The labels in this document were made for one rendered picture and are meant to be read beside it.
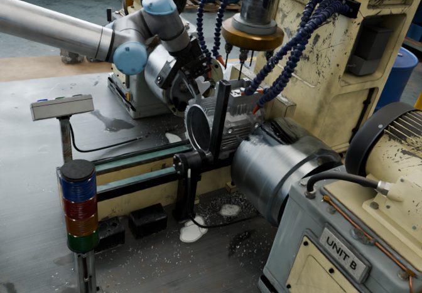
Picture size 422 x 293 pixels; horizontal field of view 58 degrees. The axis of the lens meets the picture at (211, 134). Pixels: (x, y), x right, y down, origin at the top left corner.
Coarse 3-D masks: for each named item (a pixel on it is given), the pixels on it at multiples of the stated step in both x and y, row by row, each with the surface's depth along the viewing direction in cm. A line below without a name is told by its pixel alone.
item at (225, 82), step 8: (224, 80) 97; (224, 88) 96; (224, 96) 97; (216, 104) 101; (224, 104) 99; (216, 112) 102; (224, 112) 100; (216, 120) 102; (224, 120) 102; (216, 128) 103; (216, 136) 104; (216, 144) 105; (208, 152) 109; (216, 152) 107; (216, 160) 109
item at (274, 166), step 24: (288, 120) 102; (240, 144) 101; (264, 144) 96; (288, 144) 93; (312, 144) 93; (240, 168) 99; (264, 168) 93; (288, 168) 89; (312, 168) 88; (264, 192) 92; (288, 192) 88; (264, 216) 96
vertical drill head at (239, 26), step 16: (256, 0) 101; (272, 0) 102; (240, 16) 107; (256, 16) 103; (224, 32) 107; (240, 32) 104; (256, 32) 104; (272, 32) 106; (240, 48) 107; (256, 48) 104; (272, 48) 105
